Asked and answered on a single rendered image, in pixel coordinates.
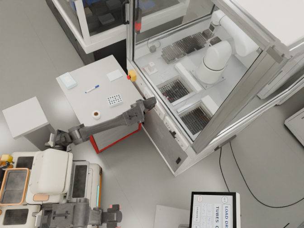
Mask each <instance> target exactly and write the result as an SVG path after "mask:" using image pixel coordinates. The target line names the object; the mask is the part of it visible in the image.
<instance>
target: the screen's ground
mask: <svg viewBox="0 0 304 228"><path fill-rule="evenodd" d="M202 203H209V204H213V226H212V228H214V225H219V226H221V228H222V217H223V204H222V203H221V195H203V202H202ZM202 203H199V202H197V195H194V202H193V215H192V228H193V224H194V225H201V217H200V223H198V222H194V207H195V205H197V206H201V208H202ZM228 204H230V205H231V228H233V196H228ZM200 216H201V209H200ZM199 228H200V226H199Z"/></svg>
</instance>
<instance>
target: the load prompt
mask: <svg viewBox="0 0 304 228"><path fill-rule="evenodd" d="M222 228H231V205H230V204H223V217H222Z"/></svg>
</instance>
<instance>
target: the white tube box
mask: <svg viewBox="0 0 304 228"><path fill-rule="evenodd" d="M117 97H118V98H117ZM113 98H114V100H113ZM106 99H107V102H108V105H109V107H113V106H116V105H120V104H123V100H122V98H121V95H120V94H117V95H113V96H110V97H107V98H106ZM110 99H112V100H110ZM116 101H117V103H116Z"/></svg>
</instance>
